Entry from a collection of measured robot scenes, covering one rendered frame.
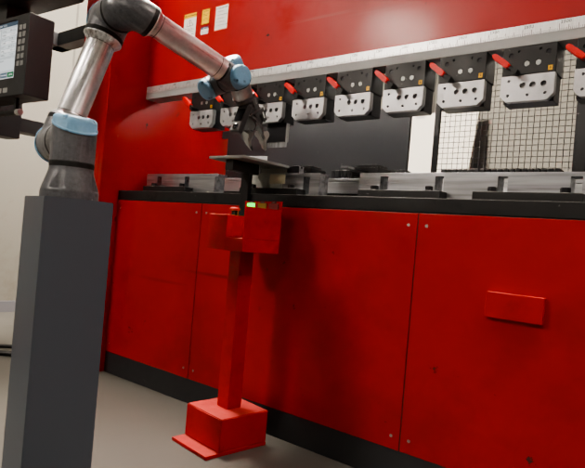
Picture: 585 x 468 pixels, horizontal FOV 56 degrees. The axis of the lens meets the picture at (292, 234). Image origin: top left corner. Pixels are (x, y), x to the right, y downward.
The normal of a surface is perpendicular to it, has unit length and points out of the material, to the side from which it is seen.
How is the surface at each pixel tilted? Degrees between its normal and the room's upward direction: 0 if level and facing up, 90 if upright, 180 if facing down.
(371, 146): 90
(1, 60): 90
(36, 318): 90
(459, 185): 90
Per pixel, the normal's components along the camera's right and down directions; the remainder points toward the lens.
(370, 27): -0.62, -0.05
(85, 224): 0.65, 0.05
